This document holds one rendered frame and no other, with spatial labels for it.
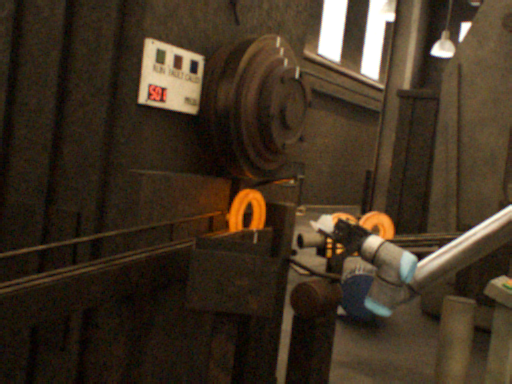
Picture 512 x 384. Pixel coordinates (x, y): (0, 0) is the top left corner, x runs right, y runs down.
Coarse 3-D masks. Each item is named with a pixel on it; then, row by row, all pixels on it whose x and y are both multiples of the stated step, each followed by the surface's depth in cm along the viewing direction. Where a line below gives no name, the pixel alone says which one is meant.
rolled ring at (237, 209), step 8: (240, 192) 223; (248, 192) 222; (256, 192) 226; (240, 200) 220; (248, 200) 222; (256, 200) 227; (232, 208) 219; (240, 208) 219; (256, 208) 231; (264, 208) 232; (232, 216) 219; (240, 216) 219; (256, 216) 232; (264, 216) 233; (232, 224) 219; (240, 224) 220; (256, 224) 231
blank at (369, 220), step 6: (366, 216) 261; (372, 216) 260; (378, 216) 262; (384, 216) 263; (360, 222) 261; (366, 222) 260; (372, 222) 261; (378, 222) 262; (384, 222) 263; (390, 222) 264; (384, 228) 263; (390, 228) 264; (384, 234) 264; (390, 234) 265
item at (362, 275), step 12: (348, 276) 434; (360, 276) 418; (372, 276) 417; (348, 288) 418; (360, 288) 416; (348, 300) 418; (360, 300) 416; (348, 312) 420; (360, 312) 417; (372, 312) 415; (372, 324) 429
